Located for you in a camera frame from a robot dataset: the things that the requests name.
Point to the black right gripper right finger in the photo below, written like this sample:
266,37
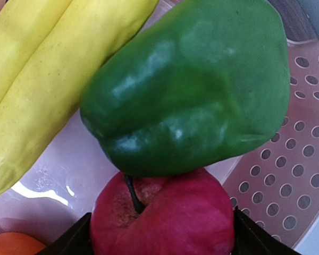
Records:
250,238

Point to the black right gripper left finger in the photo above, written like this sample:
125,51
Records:
75,241

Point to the pink perforated plastic basket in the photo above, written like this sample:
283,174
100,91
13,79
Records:
277,185

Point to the red toy apple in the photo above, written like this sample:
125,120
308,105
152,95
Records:
184,214

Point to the orange toy orange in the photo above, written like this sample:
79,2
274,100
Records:
19,243

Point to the green toy bell pepper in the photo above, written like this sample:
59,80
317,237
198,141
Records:
209,81

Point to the yellow toy banana bunch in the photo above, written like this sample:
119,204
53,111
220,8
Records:
46,93

